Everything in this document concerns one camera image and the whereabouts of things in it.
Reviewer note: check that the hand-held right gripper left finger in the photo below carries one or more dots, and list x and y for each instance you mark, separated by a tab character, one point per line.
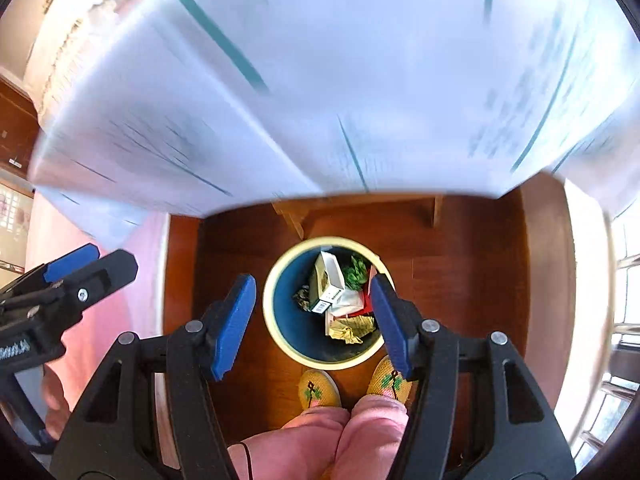
232	325

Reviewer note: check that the person's leg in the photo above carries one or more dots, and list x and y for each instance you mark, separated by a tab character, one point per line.
370	435
295	445

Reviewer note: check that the window with metal railing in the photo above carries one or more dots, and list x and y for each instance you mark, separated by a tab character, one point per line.
625	335

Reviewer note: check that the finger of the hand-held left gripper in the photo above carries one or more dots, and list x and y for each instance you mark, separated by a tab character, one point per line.
70	262
105	272

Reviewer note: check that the yellow wrapper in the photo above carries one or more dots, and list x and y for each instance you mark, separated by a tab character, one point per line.
352	331

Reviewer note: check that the person's right leg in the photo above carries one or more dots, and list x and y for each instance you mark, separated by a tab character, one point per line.
370	435

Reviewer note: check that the green wrapper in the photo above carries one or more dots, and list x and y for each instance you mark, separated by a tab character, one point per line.
356	272

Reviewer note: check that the pink bed blanket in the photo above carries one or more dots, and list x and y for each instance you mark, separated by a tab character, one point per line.
145	240

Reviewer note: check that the yellow knit slipper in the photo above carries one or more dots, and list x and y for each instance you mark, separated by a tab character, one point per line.
385	385
317	390

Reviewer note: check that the person's left leg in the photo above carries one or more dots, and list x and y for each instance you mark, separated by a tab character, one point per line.
295	445

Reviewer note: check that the gold black wrapper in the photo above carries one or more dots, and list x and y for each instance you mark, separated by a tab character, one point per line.
302	297

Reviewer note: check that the blue wastebasket with cream rim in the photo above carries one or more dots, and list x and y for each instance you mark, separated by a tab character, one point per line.
290	330

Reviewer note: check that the green and yellow carton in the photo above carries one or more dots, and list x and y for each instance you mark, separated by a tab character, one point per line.
327	280

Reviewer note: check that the tree print tablecloth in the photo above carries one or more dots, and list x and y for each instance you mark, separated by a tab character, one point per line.
325	85

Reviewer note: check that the white ruffled bed cover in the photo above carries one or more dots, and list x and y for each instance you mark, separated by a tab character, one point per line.
65	45

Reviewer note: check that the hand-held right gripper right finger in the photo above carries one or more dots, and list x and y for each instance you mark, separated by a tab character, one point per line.
390	320

